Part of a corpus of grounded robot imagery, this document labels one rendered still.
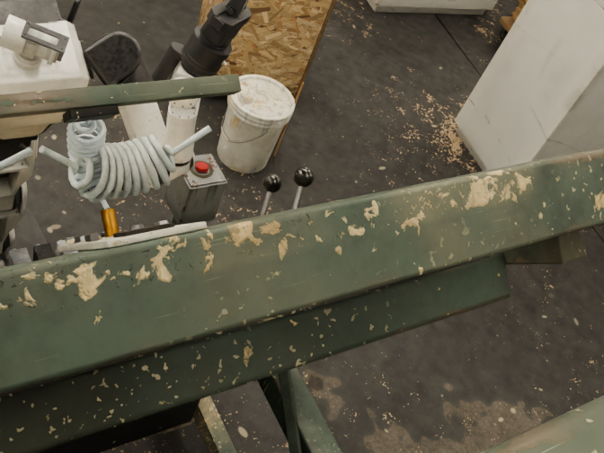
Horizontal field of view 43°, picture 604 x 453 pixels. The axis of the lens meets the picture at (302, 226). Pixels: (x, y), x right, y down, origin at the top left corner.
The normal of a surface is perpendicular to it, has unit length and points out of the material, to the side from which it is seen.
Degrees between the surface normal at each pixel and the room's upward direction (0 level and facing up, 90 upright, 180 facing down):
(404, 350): 0
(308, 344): 37
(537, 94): 90
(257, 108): 0
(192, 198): 90
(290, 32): 90
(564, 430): 15
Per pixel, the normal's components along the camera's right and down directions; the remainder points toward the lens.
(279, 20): 0.15, 0.77
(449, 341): 0.30, -0.63
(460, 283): 0.51, -0.05
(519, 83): -0.88, 0.11
